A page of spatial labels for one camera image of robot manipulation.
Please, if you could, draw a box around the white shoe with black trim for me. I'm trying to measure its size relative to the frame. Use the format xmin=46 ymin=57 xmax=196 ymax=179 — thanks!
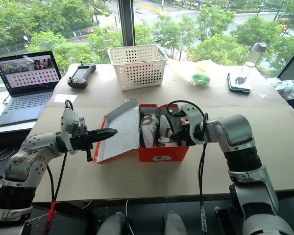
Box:
xmin=157 ymin=114 xmax=178 ymax=148

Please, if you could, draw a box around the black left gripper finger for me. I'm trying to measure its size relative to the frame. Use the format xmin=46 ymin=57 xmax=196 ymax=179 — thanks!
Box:
xmin=88 ymin=128 xmax=119 ymax=138
xmin=88 ymin=134 xmax=115 ymax=143

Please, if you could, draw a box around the red cardboard shoebox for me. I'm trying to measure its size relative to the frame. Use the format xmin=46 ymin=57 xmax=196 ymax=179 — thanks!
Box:
xmin=93 ymin=97 xmax=190 ymax=165

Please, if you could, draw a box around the clear bottle with grey cap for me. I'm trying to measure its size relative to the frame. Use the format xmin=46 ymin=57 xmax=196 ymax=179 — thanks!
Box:
xmin=240 ymin=42 xmax=268 ymax=84

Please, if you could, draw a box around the white paper sheet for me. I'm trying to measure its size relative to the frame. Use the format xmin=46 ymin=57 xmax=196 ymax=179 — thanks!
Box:
xmin=53 ymin=94 xmax=78 ymax=104

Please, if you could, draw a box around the black monitor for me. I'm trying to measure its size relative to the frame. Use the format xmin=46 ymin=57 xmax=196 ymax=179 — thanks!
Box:
xmin=276 ymin=43 xmax=294 ymax=82

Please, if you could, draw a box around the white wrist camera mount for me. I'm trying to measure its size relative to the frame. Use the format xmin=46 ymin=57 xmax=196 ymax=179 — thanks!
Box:
xmin=60 ymin=107 xmax=80 ymax=155
xmin=178 ymin=103 xmax=207 ymax=145

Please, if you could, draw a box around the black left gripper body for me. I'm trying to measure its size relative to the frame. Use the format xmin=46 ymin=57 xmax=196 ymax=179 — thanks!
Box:
xmin=70 ymin=117 xmax=94 ymax=163

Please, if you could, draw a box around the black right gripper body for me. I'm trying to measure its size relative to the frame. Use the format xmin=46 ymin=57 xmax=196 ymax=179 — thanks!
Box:
xmin=171 ymin=119 xmax=195 ymax=147

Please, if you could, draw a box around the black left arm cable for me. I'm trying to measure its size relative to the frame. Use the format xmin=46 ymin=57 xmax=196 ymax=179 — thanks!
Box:
xmin=44 ymin=99 xmax=74 ymax=235

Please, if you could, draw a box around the green round item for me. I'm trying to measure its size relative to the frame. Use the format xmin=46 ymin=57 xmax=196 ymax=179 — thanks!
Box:
xmin=191 ymin=71 xmax=211 ymax=87

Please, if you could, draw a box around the white shoe with gold print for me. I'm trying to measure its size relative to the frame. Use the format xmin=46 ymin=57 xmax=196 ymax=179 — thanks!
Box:
xmin=140 ymin=113 xmax=160 ymax=148

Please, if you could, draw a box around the clear plastic bag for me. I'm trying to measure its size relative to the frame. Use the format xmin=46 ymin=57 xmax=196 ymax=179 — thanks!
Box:
xmin=180 ymin=59 xmax=213 ymax=88

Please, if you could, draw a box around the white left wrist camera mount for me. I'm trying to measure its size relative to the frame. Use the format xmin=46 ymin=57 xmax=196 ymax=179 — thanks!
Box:
xmin=60 ymin=107 xmax=80 ymax=155

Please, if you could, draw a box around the dark green phone case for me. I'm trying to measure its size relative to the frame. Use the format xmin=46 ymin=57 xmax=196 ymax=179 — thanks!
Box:
xmin=226 ymin=72 xmax=251 ymax=95

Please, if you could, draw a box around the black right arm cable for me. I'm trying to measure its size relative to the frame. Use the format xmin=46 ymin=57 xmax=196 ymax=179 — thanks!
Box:
xmin=166 ymin=100 xmax=209 ymax=233

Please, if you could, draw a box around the dark window frame post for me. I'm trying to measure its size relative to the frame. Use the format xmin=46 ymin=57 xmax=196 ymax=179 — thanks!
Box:
xmin=117 ymin=0 xmax=136 ymax=47

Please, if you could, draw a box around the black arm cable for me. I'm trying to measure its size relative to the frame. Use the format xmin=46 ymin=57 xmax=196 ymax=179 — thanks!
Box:
xmin=166 ymin=100 xmax=209 ymax=233
xmin=44 ymin=99 xmax=74 ymax=235

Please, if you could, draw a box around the red cable tie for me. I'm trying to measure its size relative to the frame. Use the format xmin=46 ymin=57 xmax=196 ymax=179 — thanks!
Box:
xmin=38 ymin=201 xmax=57 ymax=233

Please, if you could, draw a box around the grey rounded shape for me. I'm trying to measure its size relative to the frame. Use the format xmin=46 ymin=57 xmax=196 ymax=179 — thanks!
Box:
xmin=161 ymin=210 xmax=188 ymax=235
xmin=97 ymin=211 xmax=128 ymax=235

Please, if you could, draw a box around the crumpled clear plastic wrap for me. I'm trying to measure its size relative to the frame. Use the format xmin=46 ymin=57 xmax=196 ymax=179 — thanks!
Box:
xmin=269 ymin=77 xmax=294 ymax=101

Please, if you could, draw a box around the white perforated plastic basket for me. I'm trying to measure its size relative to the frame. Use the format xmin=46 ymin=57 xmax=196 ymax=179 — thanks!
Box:
xmin=107 ymin=44 xmax=168 ymax=92

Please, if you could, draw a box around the grey open laptop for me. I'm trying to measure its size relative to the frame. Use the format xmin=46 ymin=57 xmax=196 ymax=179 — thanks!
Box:
xmin=0 ymin=50 xmax=63 ymax=127

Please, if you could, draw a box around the black handheld remote controller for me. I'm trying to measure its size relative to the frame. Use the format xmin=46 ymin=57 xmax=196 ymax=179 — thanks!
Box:
xmin=67 ymin=61 xmax=97 ymax=90

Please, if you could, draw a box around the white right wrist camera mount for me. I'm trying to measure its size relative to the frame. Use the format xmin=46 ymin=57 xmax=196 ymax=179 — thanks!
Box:
xmin=178 ymin=103 xmax=207 ymax=145

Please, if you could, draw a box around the thin white cable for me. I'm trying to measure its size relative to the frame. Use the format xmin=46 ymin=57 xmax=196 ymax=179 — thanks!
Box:
xmin=124 ymin=199 xmax=136 ymax=235

